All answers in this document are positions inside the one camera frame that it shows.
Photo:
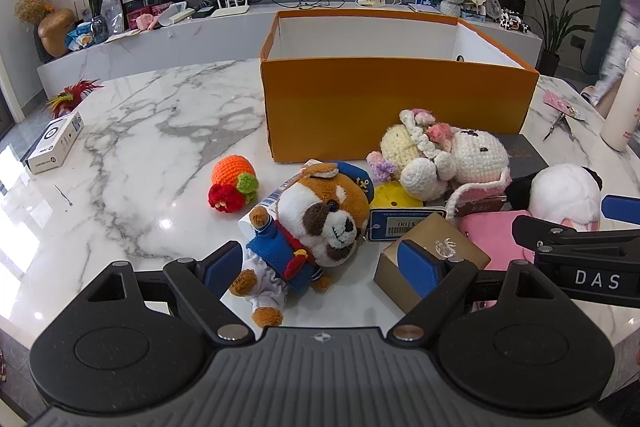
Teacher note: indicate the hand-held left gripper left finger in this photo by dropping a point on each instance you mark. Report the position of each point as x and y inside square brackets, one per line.
[222, 268]

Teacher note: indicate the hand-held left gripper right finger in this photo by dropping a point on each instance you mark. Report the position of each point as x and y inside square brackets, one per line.
[417, 269]

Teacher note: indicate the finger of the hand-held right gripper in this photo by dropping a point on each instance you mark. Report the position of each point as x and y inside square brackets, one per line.
[622, 207]
[550, 234]

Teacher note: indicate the blue tag card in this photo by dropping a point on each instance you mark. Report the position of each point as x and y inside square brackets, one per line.
[405, 212]

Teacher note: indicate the orange crochet fruit toy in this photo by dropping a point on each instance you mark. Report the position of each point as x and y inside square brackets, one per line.
[230, 171]

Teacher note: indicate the sailor plush dog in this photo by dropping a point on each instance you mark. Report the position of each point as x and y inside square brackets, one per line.
[320, 217]

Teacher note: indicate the white crochet doll flower crown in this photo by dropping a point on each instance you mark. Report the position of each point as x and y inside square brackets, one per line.
[475, 152]

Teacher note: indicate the orange cardboard box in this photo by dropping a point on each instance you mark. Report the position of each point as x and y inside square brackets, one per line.
[390, 107]

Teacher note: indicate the white panda plush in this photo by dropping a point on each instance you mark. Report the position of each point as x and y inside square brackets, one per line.
[565, 192]

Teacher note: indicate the small brown box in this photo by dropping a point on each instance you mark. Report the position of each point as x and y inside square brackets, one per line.
[450, 237]

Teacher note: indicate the pink pouch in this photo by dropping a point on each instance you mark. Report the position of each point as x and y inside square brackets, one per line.
[487, 232]

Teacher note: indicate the yellow round toy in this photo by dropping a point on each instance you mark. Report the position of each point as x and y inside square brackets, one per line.
[392, 197]

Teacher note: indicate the dark flat box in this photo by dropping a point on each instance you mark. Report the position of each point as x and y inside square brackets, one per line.
[525, 154]

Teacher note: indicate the white bottle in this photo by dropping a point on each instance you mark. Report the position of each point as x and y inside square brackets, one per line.
[622, 107]

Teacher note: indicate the small scissors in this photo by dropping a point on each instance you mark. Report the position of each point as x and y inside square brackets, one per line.
[559, 126]

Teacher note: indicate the pink card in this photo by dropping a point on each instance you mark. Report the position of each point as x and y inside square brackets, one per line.
[562, 103]

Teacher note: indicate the potted long-leaf plant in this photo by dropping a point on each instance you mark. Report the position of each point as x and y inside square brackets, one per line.
[550, 59]

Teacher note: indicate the thin metal pin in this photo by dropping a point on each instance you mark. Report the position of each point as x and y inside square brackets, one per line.
[62, 195]

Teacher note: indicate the white product box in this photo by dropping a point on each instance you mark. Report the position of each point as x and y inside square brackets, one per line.
[52, 142]

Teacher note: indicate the cow figurines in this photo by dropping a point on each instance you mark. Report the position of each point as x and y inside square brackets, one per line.
[515, 21]

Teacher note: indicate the red feather ornament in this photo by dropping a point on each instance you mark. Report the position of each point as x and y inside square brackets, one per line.
[72, 94]

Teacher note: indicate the white marble TV cabinet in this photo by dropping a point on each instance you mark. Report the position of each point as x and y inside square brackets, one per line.
[200, 38]

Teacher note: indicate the decorative plate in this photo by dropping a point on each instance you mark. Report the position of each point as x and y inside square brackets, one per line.
[493, 4]

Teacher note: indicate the white grey crochet pot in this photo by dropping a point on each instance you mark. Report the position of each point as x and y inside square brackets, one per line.
[452, 1]

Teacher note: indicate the small black device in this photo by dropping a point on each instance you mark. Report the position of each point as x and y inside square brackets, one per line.
[202, 12]

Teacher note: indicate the pink soft item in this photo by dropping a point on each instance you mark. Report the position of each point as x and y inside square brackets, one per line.
[146, 21]

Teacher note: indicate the white tilted box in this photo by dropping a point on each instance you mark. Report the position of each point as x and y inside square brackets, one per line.
[177, 13]

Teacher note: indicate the glass vase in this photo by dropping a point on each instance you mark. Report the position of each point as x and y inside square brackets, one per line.
[100, 29]

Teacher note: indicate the blue snack bag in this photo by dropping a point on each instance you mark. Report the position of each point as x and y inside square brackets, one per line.
[80, 37]

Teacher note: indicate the brown vase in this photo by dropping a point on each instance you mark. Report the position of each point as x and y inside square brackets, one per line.
[55, 34]

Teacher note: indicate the dried flower bunch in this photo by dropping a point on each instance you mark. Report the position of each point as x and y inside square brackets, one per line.
[32, 4]

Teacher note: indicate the wall socket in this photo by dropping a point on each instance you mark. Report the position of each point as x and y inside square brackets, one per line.
[578, 42]

